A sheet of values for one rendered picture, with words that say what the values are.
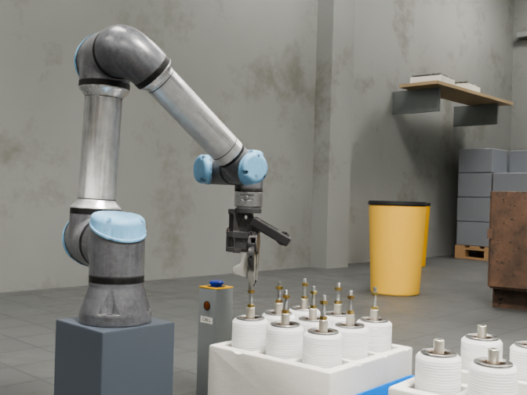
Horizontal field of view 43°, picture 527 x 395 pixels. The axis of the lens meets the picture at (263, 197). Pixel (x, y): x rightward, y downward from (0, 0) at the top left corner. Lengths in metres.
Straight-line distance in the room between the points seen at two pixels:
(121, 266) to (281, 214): 4.06
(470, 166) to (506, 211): 3.47
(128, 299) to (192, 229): 3.37
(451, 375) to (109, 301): 0.72
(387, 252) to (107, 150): 2.83
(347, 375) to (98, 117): 0.83
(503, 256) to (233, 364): 2.37
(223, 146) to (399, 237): 2.70
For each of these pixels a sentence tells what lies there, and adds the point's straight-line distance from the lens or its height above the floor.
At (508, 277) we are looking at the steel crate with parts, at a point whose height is 0.18.
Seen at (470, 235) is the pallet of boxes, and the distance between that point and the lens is 7.31.
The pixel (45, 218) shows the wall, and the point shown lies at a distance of 4.14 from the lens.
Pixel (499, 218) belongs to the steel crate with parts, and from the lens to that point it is 3.87.
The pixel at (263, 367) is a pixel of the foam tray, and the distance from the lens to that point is 1.70.
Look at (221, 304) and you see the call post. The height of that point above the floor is 0.27.
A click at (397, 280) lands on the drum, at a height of 0.10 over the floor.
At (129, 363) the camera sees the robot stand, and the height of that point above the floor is 0.23.
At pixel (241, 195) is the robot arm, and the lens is 1.75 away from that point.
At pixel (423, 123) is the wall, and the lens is 7.18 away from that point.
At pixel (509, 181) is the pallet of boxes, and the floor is 0.81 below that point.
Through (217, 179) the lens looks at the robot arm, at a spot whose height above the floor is 0.61.
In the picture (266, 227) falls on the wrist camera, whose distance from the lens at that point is 1.75.
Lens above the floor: 0.57
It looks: level
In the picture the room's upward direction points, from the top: 2 degrees clockwise
